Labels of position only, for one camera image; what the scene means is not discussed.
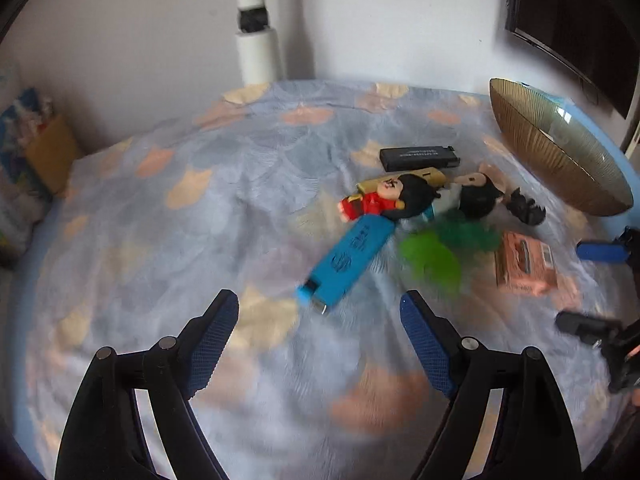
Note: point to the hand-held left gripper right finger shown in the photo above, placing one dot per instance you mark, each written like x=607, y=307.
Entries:
x=425, y=340

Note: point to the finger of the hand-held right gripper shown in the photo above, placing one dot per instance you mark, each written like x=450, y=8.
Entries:
x=600, y=251
x=580, y=324

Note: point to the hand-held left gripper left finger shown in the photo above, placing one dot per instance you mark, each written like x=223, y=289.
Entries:
x=212, y=340

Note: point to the orange small box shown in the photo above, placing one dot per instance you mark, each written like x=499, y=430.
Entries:
x=525, y=262

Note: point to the bright green toy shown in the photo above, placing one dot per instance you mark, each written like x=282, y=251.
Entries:
x=430, y=262

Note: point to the black dinosaur toy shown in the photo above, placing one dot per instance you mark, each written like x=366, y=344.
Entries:
x=525, y=208

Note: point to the brown ribbed glass bowl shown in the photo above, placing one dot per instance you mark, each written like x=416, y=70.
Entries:
x=555, y=155

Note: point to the dark green toy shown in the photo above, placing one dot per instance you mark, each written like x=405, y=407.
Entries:
x=467, y=235

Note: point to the blue lighter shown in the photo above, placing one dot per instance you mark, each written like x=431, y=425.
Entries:
x=352, y=252

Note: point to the black haired teal doll figure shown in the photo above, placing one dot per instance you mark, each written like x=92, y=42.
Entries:
x=480, y=201

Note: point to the red clothed doll figure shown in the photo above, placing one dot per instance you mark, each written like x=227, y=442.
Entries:
x=370, y=204

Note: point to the yellow lighter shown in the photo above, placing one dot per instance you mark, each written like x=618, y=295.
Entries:
x=435, y=176

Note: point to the blue patterned blanket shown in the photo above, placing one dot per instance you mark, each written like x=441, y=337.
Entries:
x=200, y=240

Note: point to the black lighter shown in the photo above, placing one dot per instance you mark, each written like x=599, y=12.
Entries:
x=417, y=157

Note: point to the black monitor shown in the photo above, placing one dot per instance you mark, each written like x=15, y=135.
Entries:
x=575, y=15

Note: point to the brown pen holder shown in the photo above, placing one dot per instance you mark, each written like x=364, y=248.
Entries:
x=52, y=152

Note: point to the row of colourful books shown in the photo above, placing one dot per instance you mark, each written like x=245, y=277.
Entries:
x=17, y=170

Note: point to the white desk lamp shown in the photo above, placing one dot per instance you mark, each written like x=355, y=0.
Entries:
x=256, y=45

